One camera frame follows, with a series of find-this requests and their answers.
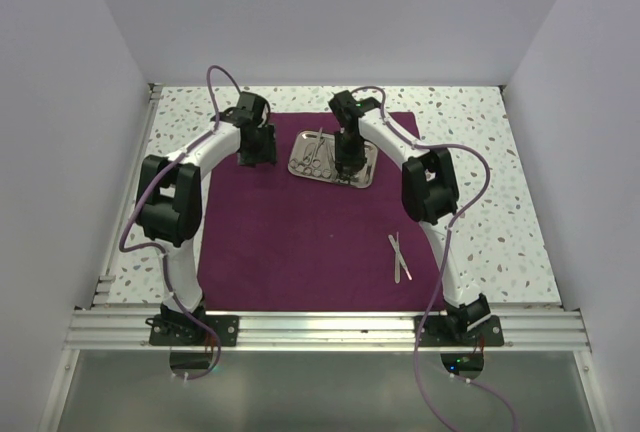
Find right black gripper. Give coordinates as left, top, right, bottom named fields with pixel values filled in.
left=335, top=130, right=368, bottom=175

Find steel instrument tray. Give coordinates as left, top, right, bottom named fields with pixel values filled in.
left=287, top=130, right=378, bottom=189

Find purple cloth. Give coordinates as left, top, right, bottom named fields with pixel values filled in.
left=198, top=113, right=444, bottom=312

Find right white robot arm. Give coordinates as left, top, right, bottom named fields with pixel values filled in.
left=329, top=90, right=491, bottom=345

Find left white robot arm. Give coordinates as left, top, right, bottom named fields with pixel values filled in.
left=129, top=92, right=277, bottom=345

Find long steel scissors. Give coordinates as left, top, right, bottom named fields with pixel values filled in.
left=303, top=127, right=324, bottom=165

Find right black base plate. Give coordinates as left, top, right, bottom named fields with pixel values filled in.
left=414, top=315, right=503, bottom=348

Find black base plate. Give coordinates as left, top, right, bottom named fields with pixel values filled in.
left=145, top=315, right=240, bottom=347
left=414, top=315, right=503, bottom=348

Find aluminium left side rail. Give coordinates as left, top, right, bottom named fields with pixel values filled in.
left=89, top=83, right=164, bottom=308

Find aluminium rail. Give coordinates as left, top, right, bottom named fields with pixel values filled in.
left=63, top=304, right=591, bottom=352
left=89, top=83, right=164, bottom=308

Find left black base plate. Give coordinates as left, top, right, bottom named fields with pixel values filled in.
left=145, top=315, right=240, bottom=347

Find aluminium front rail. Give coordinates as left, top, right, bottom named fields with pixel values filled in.
left=63, top=304, right=591, bottom=352

